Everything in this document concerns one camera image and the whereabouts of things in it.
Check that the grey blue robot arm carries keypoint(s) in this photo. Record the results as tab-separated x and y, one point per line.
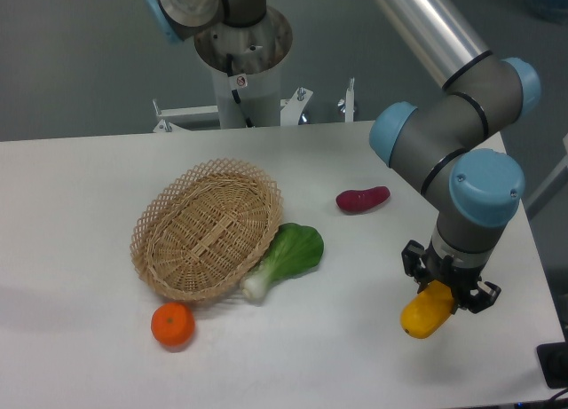
438	151

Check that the white bracket with bolt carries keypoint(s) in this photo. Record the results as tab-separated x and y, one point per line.
346	106

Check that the orange tangerine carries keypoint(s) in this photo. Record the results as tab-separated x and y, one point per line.
172	324

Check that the purple sweet potato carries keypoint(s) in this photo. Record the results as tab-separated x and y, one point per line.
359	201

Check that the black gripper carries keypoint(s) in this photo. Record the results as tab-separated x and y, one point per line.
469	293

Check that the white table leg right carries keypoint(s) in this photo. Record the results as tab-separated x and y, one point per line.
550	186

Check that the woven wicker basket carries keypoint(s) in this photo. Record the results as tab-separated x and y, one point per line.
206	230

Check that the white metal base frame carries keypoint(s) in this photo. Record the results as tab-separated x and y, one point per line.
292	113

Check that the yellow mango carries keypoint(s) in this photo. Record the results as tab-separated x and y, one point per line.
428	311

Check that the green bok choy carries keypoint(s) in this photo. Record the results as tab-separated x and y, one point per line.
295	250

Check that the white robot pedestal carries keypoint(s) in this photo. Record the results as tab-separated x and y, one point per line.
245	66

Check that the black device at edge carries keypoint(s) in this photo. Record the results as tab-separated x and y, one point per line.
553	364

